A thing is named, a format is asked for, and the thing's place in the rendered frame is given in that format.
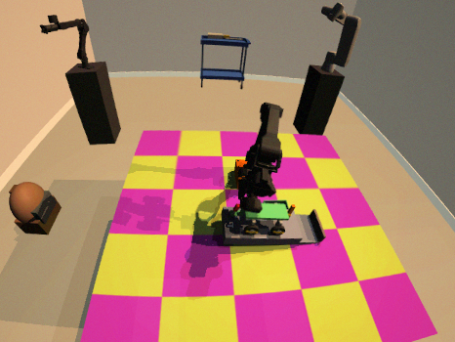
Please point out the small green wheeled trolley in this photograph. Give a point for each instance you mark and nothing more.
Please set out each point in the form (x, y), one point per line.
(272, 211)

